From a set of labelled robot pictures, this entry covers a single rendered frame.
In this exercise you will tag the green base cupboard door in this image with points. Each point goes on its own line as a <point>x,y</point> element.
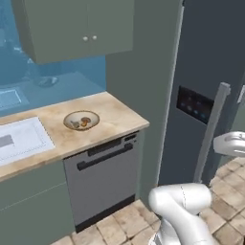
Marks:
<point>35,220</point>

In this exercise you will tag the grey dishwasher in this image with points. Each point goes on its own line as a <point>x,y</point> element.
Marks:
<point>102,188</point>

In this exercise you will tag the dark grey freezer door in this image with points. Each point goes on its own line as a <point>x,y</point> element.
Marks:
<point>204,48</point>

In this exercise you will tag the white sink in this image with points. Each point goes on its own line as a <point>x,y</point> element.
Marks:
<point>22,140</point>

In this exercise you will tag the green base cupboard drawer front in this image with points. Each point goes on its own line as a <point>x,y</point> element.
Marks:
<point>28,188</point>

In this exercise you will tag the green wall cupboard door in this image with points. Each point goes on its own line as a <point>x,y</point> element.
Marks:
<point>111,25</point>
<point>60,28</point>

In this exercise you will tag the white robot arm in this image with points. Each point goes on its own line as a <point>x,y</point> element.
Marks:
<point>182,207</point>

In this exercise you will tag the green tall cabinet panel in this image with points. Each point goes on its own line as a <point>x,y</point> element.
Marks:
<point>140,63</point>

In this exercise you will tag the patterned beige bowl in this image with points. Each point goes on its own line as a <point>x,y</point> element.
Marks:
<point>81,120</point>

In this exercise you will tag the white round cupboard knob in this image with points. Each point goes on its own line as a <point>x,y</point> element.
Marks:
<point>94,37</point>
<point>85,38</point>

